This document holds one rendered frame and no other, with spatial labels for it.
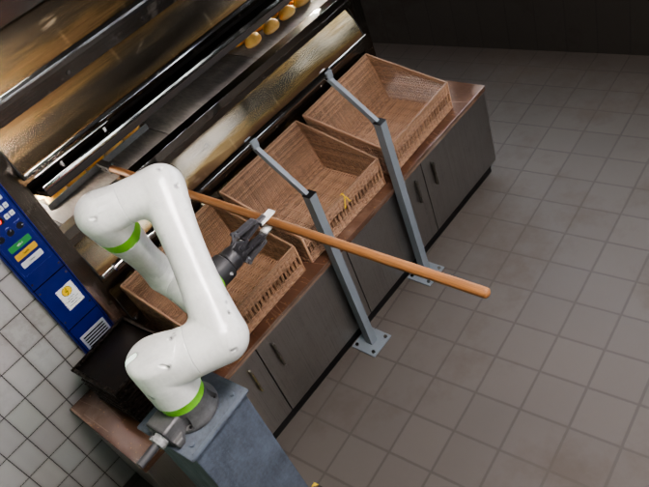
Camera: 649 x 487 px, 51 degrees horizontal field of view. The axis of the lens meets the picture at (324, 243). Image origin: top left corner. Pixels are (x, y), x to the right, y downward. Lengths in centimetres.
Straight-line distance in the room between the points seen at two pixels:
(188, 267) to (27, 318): 124
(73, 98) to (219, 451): 144
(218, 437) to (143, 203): 61
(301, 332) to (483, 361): 81
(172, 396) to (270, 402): 132
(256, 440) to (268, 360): 98
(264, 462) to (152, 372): 50
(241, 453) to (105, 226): 68
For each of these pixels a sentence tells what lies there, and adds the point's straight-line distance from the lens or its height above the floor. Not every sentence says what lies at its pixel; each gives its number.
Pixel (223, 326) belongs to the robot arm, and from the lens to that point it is 159.
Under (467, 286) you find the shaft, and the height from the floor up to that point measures 121.
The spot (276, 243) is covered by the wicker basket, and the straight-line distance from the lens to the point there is 287.
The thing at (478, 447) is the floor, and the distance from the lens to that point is 290.
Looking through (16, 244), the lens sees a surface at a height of 128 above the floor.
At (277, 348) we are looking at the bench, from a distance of 285.
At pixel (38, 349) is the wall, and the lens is 286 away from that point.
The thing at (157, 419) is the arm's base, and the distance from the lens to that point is 177.
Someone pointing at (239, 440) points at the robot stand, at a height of 109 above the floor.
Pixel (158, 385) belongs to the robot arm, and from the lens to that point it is 164.
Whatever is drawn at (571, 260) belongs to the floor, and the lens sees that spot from 345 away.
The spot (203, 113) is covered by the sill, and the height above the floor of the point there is 118.
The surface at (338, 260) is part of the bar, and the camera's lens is 287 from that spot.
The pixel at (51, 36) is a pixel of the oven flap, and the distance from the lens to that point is 261.
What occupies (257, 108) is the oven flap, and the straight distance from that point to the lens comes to 319.
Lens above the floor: 252
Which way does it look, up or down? 40 degrees down
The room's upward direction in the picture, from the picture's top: 23 degrees counter-clockwise
